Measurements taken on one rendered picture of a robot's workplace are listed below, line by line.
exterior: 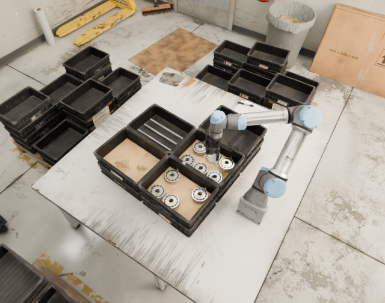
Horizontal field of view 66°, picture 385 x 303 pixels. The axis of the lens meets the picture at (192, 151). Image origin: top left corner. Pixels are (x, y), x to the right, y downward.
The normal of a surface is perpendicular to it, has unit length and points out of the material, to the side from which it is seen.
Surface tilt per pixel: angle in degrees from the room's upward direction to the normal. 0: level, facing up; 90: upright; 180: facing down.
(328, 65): 73
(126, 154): 0
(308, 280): 0
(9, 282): 0
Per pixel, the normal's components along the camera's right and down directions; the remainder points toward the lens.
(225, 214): 0.02, -0.61
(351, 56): -0.51, 0.50
